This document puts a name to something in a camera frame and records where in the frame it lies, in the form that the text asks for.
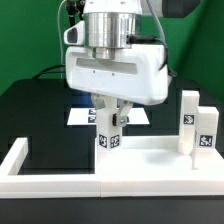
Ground white U-shaped fence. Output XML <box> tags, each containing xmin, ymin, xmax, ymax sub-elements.
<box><xmin>0</xmin><ymin>138</ymin><xmax>224</xmax><ymax>198</ymax></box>

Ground white desk top tray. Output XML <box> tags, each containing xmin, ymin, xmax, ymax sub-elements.
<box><xmin>94</xmin><ymin>134</ymin><xmax>224</xmax><ymax>175</ymax></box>

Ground black cables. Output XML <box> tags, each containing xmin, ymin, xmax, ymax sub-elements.
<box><xmin>31</xmin><ymin>63</ymin><xmax>66</xmax><ymax>80</ymax></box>

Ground tag marker plate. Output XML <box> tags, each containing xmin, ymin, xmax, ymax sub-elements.
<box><xmin>67</xmin><ymin>108</ymin><xmax>150</xmax><ymax>126</ymax></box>

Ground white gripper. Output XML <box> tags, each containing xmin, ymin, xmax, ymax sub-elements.
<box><xmin>64</xmin><ymin>20</ymin><xmax>169</xmax><ymax>127</ymax></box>

